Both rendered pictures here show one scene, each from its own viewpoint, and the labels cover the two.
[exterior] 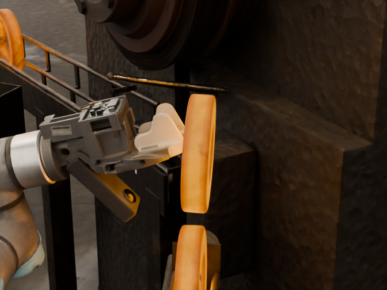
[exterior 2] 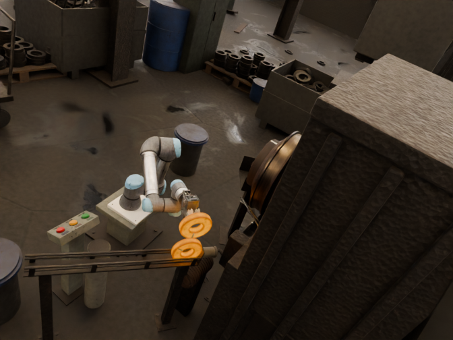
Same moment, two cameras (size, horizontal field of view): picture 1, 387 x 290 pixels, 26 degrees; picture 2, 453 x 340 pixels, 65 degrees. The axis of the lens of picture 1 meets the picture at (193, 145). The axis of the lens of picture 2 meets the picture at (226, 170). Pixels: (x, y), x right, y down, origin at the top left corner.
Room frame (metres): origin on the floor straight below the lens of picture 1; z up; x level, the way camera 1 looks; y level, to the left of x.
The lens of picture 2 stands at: (0.34, -0.98, 2.13)
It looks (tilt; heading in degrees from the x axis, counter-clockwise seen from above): 36 degrees down; 53
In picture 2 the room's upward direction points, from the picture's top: 19 degrees clockwise
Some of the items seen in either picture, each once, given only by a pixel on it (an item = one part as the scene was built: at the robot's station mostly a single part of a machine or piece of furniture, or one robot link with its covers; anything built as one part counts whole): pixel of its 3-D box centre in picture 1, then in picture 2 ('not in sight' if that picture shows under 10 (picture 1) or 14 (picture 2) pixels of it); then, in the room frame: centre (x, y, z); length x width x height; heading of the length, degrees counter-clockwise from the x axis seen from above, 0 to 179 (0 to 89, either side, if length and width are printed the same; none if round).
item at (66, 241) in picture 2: not in sight; (72, 257); (0.53, 0.38, 0.31); 0.24 x 0.16 x 0.62; 30
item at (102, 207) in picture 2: not in sight; (129, 207); (0.95, 0.75, 0.28); 0.32 x 0.32 x 0.04; 36
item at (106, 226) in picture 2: not in sight; (127, 221); (0.95, 0.75, 0.13); 0.40 x 0.40 x 0.26; 36
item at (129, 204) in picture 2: not in sight; (131, 197); (0.95, 0.75, 0.37); 0.15 x 0.15 x 0.10
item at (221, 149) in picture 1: (222, 208); (234, 251); (1.29, -0.05, 0.68); 0.11 x 0.08 x 0.24; 120
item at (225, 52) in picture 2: not in sight; (250, 68); (3.49, 3.44, 0.22); 1.20 x 0.81 x 0.44; 125
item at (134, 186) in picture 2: not in sight; (135, 185); (0.97, 0.74, 0.49); 0.13 x 0.12 x 0.14; 172
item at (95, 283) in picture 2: not in sight; (96, 275); (0.65, 0.26, 0.26); 0.12 x 0.12 x 0.52
